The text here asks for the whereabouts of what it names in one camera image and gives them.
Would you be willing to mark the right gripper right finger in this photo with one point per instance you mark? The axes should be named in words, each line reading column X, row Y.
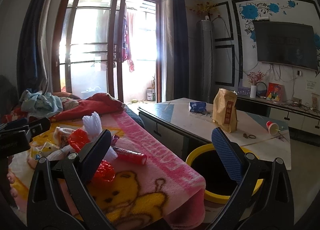
column 263, row 196

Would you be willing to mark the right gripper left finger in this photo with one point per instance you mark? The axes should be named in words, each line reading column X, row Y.
column 58, row 197

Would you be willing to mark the white foam net bundle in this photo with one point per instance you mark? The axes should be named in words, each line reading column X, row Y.
column 92, row 125

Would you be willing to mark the red snack tube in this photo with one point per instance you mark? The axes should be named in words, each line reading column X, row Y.
column 131, row 156

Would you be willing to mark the purple snack wrapper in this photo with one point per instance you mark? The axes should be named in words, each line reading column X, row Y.
column 115, row 138

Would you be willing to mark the yellow rimmed trash bin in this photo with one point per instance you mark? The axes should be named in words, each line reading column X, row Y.
column 206, row 161

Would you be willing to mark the left hand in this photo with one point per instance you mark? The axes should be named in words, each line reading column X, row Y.
column 11, row 178

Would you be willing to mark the light blue cloth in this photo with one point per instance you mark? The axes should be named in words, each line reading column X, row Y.
column 40, row 105

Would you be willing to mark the red paper cup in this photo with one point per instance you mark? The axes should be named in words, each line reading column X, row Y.
column 272, row 127

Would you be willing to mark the brown paper bag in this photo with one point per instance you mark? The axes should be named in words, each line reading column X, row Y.
column 224, row 111

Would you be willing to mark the white tv cabinet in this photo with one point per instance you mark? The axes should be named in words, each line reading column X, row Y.
column 296, row 117

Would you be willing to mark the red blanket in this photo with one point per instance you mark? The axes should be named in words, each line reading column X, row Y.
column 101, row 103

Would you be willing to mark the pink cartoon bear blanket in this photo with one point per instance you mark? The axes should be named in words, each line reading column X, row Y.
column 163, row 188

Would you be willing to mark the red framed picture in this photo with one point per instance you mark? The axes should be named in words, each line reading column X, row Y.
column 275, row 92

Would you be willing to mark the white coffee table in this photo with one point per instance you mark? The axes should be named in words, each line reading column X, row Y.
column 181, row 131

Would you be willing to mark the blue tissue pack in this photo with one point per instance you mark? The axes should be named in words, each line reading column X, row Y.
column 197, row 107

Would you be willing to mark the dark blue sofa cushion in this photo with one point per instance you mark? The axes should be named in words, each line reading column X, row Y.
column 134, row 116

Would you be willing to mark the white vase red flowers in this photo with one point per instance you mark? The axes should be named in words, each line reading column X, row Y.
column 253, row 79

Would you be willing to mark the brown framed glass door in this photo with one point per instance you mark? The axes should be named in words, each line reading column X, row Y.
column 111, row 46

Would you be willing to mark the dark blue curtain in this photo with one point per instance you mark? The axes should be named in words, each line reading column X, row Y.
column 181, row 50

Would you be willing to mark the grey standing air conditioner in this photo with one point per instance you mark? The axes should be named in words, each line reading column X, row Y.
column 204, row 60

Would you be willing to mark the yellow flowers on conditioner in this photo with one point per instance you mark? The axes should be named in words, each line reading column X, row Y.
column 204, row 9

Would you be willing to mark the black wall television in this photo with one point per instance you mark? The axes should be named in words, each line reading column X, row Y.
column 286, row 43

